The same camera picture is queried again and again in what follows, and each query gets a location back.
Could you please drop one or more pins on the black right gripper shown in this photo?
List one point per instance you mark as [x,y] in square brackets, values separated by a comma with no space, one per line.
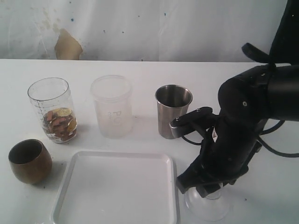
[227,148]

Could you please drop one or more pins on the clear shaker strainer lid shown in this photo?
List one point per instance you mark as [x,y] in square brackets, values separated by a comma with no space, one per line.
[212,208]

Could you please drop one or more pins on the stainless steel tumbler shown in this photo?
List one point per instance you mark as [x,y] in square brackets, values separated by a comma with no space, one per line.
[172,102]

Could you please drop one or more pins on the coins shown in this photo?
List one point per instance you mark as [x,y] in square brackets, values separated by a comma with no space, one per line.
[60,124]

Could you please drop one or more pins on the brown wooden cup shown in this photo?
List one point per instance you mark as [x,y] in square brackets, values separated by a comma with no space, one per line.
[30,161]

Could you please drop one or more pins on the clear graduated shaker cup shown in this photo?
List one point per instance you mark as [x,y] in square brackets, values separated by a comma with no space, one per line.
[49,94]

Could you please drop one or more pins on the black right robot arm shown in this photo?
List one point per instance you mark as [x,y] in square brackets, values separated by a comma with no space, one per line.
[261,93]

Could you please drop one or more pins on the white plastic tray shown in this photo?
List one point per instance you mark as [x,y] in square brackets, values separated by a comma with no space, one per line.
[117,188]

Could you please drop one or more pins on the frosted plastic container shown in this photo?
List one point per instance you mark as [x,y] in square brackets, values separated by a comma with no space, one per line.
[112,102]

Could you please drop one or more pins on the dark object right background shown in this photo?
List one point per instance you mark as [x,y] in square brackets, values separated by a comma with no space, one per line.
[285,46]

